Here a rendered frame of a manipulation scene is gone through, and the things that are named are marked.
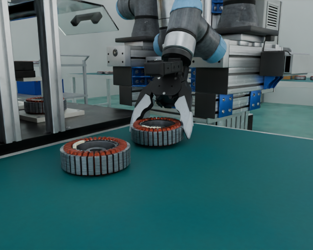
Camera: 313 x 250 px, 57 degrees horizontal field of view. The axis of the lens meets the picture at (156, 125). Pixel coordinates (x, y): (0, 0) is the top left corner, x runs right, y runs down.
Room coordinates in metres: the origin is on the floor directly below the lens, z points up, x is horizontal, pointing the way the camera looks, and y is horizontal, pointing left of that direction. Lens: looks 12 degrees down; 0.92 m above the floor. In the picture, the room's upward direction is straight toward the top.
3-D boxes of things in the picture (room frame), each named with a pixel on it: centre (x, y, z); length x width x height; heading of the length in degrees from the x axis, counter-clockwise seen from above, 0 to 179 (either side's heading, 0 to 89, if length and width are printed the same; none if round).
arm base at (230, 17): (1.14, -0.30, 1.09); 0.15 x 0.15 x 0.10
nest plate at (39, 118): (0.81, 0.31, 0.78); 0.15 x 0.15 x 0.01; 53
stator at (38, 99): (0.81, 0.31, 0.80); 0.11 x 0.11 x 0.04
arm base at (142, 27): (1.48, 0.05, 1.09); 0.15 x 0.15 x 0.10
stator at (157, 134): (0.60, 0.00, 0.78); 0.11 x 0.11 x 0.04
